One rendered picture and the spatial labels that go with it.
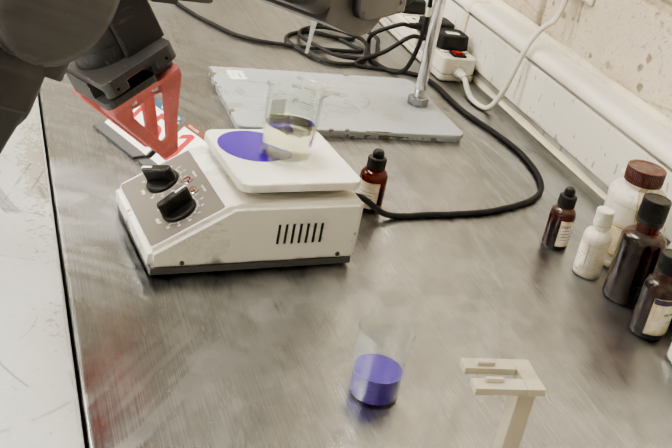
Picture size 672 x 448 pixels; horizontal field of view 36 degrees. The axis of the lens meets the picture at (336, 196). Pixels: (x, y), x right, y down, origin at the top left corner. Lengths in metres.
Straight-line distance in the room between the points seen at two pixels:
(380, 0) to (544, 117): 0.78
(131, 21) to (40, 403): 0.29
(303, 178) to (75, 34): 0.52
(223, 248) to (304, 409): 0.19
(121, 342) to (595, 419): 0.38
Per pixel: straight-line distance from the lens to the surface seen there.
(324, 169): 0.95
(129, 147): 1.14
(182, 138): 1.11
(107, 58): 0.81
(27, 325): 0.84
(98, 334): 0.83
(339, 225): 0.94
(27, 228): 0.97
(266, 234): 0.92
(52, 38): 0.42
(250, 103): 1.29
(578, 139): 1.31
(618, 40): 1.34
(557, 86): 1.36
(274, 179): 0.91
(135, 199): 0.96
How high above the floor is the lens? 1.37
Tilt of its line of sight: 25 degrees down
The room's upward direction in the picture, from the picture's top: 11 degrees clockwise
